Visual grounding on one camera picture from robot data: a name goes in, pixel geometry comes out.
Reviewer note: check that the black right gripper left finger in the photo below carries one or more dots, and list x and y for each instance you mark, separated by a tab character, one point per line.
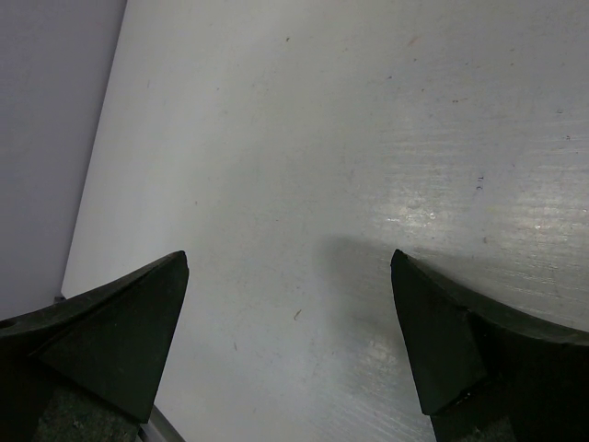
88	368

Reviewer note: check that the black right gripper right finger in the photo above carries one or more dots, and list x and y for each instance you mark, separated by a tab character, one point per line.
485	371

